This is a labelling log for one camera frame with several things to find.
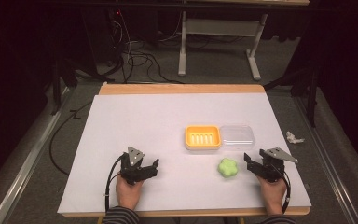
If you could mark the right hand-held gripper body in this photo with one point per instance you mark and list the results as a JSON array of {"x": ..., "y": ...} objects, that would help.
[{"x": 272, "y": 166}]

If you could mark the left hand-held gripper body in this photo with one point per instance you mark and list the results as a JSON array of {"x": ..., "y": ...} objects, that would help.
[{"x": 132, "y": 166}]

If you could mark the green flower-shaped soap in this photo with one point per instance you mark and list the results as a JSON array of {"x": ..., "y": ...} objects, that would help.
[{"x": 227, "y": 168}]

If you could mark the clear plastic lid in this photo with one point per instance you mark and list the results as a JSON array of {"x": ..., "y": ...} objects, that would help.
[{"x": 237, "y": 137}]

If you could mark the yellow soap dish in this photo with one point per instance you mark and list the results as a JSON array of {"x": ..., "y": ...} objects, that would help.
[{"x": 203, "y": 137}]

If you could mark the person's left hand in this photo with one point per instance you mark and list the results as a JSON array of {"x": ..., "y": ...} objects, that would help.
[{"x": 128, "y": 193}]

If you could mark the person's right hand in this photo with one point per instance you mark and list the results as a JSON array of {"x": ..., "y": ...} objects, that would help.
[{"x": 272, "y": 196}]

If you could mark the white table mat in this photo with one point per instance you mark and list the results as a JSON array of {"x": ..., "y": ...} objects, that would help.
[{"x": 167, "y": 149}]

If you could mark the crumpled white paper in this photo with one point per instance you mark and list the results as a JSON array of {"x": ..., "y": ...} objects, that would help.
[{"x": 293, "y": 138}]

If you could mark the person's left striped sleeve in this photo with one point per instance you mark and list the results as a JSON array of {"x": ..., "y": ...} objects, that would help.
[{"x": 121, "y": 216}]

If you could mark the person's striped sleeve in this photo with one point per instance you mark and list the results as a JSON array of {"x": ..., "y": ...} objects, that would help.
[
  {"x": 121, "y": 216},
  {"x": 276, "y": 219}
]

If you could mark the person's right striped sleeve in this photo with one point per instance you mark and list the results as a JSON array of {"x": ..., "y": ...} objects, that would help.
[{"x": 276, "y": 219}]

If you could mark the wooden table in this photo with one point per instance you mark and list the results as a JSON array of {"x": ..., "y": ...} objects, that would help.
[{"x": 180, "y": 89}]

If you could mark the black metal stand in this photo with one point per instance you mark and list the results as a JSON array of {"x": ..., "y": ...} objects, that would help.
[
  {"x": 304, "y": 87},
  {"x": 59, "y": 84}
]

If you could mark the white metal desk frame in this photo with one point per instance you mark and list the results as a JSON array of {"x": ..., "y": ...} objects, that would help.
[{"x": 220, "y": 40}]

